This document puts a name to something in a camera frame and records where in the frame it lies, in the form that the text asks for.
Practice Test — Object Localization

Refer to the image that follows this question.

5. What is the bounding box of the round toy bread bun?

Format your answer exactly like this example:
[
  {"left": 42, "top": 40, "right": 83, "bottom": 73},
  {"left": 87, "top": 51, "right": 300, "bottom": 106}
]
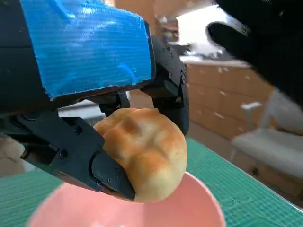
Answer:
[{"left": 93, "top": 107, "right": 188, "bottom": 203}]

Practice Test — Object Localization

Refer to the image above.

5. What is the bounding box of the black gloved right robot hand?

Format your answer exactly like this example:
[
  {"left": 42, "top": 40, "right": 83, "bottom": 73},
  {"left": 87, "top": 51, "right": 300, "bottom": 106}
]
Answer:
[{"left": 205, "top": 0, "right": 303, "bottom": 109}]

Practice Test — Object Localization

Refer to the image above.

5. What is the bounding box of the pink bowl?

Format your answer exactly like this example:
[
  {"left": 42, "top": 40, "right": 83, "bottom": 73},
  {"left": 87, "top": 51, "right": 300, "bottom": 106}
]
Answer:
[{"left": 27, "top": 171, "right": 227, "bottom": 227}]

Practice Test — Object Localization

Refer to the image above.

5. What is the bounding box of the grey chair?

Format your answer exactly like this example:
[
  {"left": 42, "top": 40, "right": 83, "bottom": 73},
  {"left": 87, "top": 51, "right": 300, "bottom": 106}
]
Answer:
[{"left": 231, "top": 89, "right": 303, "bottom": 175}]

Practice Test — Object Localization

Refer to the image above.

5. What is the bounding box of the brown wooden cabinet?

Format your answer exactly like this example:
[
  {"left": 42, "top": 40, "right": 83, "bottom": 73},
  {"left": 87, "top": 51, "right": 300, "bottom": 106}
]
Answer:
[{"left": 184, "top": 62, "right": 277, "bottom": 140}]

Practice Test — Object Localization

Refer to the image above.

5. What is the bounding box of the green cutting mat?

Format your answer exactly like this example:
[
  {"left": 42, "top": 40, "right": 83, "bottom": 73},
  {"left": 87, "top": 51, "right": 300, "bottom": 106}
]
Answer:
[{"left": 0, "top": 137, "right": 303, "bottom": 227}]

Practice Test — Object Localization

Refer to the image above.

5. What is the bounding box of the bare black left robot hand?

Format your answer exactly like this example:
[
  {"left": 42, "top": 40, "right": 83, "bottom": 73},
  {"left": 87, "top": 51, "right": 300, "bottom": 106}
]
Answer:
[{"left": 0, "top": 0, "right": 190, "bottom": 201}]

